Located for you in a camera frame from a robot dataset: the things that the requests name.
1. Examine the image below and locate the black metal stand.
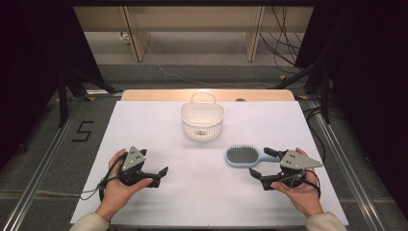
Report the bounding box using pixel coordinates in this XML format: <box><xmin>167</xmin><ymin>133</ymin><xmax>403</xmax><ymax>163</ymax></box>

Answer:
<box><xmin>275</xmin><ymin>62</ymin><xmax>331</xmax><ymax>124</ymax></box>
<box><xmin>57</xmin><ymin>68</ymin><xmax>123</xmax><ymax>128</ymax></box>

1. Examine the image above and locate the white table sheet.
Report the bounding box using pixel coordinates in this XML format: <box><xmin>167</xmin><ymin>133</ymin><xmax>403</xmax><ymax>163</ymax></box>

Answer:
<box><xmin>70</xmin><ymin>100</ymin><xmax>349</xmax><ymax>226</ymax></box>

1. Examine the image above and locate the aluminium floor rail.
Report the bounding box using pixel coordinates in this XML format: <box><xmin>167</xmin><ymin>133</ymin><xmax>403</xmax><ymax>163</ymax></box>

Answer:
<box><xmin>301</xmin><ymin>97</ymin><xmax>391</xmax><ymax>231</ymax></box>
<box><xmin>0</xmin><ymin>95</ymin><xmax>86</xmax><ymax>231</ymax></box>

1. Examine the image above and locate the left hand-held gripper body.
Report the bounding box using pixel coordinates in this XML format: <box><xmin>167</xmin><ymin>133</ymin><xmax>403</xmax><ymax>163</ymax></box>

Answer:
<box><xmin>117</xmin><ymin>145</ymin><xmax>152</xmax><ymax>187</ymax></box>

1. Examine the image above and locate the black curtain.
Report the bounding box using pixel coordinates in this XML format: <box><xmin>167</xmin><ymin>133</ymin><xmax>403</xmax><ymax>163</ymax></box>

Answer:
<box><xmin>0</xmin><ymin>0</ymin><xmax>107</xmax><ymax>167</ymax></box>
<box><xmin>294</xmin><ymin>0</ymin><xmax>408</xmax><ymax>219</ymax></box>

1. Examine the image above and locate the light wooden desk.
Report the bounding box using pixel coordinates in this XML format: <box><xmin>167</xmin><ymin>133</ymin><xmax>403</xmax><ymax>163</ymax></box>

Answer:
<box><xmin>72</xmin><ymin>6</ymin><xmax>315</xmax><ymax>63</ymax></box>

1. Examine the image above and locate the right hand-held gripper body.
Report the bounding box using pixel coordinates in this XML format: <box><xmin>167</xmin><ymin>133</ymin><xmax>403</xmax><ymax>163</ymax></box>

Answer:
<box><xmin>272</xmin><ymin>149</ymin><xmax>323</xmax><ymax>188</ymax></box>

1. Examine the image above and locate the bundle of black cables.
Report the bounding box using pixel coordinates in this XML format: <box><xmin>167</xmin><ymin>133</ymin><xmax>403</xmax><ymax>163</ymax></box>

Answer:
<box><xmin>259</xmin><ymin>6</ymin><xmax>309</xmax><ymax>70</ymax></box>

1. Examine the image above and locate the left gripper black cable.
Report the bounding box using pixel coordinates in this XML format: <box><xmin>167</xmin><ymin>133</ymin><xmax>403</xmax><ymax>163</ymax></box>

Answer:
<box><xmin>80</xmin><ymin>152</ymin><xmax>129</xmax><ymax>203</ymax></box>

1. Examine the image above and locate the person's left hand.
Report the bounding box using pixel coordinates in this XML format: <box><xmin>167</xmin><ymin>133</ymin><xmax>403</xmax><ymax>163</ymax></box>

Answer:
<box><xmin>94</xmin><ymin>147</ymin><xmax>154</xmax><ymax>222</ymax></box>

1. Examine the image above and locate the light blue hairbrush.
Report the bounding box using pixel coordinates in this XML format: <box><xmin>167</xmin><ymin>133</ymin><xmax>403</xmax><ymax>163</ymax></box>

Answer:
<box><xmin>224</xmin><ymin>143</ymin><xmax>281</xmax><ymax>168</ymax></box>

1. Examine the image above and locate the white plastic basket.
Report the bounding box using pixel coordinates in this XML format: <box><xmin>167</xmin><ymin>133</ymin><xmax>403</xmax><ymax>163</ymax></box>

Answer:
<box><xmin>180</xmin><ymin>90</ymin><xmax>225</xmax><ymax>142</ymax></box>

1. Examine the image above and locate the person's right hand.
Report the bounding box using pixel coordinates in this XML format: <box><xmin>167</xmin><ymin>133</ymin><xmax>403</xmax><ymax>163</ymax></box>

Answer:
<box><xmin>270</xmin><ymin>147</ymin><xmax>325</xmax><ymax>218</ymax></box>

